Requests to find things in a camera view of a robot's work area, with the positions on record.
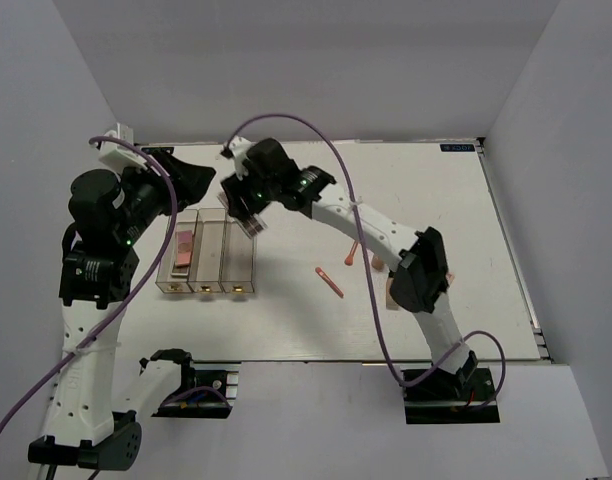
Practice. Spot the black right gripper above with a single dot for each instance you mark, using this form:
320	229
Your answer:
236	191

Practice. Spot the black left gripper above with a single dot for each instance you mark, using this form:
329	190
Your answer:
190	182

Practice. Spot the mauve eyeshadow palette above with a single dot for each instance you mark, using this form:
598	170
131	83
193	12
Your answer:
251	227

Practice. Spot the pink blush palette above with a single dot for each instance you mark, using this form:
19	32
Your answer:
184	248

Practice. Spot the brown eyeshadow palette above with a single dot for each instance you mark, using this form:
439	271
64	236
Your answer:
179	272

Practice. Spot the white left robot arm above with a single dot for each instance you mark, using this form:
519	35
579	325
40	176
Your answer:
111	209

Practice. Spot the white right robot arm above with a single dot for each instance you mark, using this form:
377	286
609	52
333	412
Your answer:
264	173

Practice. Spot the middle clear organizer bin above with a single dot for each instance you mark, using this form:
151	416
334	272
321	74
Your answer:
206	260

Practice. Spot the clear organizer bin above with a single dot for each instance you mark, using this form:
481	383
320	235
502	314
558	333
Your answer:
238	262
206	260
186	220

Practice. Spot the left clear organizer bin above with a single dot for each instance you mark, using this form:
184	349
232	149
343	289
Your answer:
186	220

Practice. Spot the right clear organizer bin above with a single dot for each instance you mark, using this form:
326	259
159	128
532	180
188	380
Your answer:
238	262

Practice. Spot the small foundation bottle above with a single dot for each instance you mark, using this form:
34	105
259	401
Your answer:
377	263

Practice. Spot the tall foundation bottle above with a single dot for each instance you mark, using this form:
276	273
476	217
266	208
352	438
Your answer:
389	301

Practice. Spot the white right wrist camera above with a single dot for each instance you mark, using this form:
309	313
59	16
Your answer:
236	151

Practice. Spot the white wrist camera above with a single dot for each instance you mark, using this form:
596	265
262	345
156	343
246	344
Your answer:
117	157
236	151

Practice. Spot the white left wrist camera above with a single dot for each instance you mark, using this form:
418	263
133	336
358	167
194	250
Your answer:
117	157

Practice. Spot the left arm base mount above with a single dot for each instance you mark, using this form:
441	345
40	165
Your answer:
208	392

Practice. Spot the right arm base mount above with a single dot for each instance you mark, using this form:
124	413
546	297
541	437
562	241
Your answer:
426	404

